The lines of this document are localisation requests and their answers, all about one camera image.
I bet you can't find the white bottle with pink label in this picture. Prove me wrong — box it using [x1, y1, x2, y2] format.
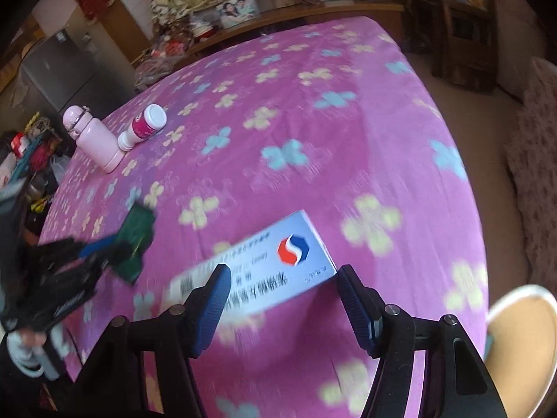
[117, 103, 167, 152]

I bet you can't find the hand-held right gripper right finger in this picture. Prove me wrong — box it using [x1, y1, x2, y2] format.
[336, 265, 510, 418]

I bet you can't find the pile of colourful bags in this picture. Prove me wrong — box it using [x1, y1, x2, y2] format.
[0, 111, 72, 231]

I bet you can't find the white and blue medicine box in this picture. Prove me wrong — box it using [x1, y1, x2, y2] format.
[163, 210, 338, 325]

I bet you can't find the framed photo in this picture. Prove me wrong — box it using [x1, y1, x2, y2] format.
[216, 0, 260, 29]

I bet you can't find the wooden headboard ledge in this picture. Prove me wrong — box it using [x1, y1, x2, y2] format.
[135, 2, 405, 92]

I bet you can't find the grey refrigerator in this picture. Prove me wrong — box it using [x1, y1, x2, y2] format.
[22, 28, 135, 118]

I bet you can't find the round wooden stool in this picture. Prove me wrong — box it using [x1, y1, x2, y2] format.
[483, 285, 557, 418]

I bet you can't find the pink water bottle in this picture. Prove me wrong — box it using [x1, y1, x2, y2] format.
[62, 105, 126, 172]

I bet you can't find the floral sofa cover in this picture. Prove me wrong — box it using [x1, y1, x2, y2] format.
[505, 56, 557, 288]

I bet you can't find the pink floral blanket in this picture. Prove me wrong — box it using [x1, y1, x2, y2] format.
[37, 15, 490, 418]

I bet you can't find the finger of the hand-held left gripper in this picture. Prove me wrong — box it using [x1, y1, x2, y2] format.
[37, 234, 117, 267]
[65, 244, 136, 288]

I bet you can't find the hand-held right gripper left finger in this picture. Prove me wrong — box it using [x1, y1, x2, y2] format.
[74, 263, 233, 418]

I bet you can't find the dark wooden shelf rack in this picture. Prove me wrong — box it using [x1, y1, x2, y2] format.
[409, 0, 499, 92]

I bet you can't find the person's left hand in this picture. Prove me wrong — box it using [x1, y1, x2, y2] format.
[6, 324, 72, 379]

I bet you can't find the dark green packet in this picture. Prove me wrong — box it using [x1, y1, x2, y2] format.
[114, 201, 156, 286]

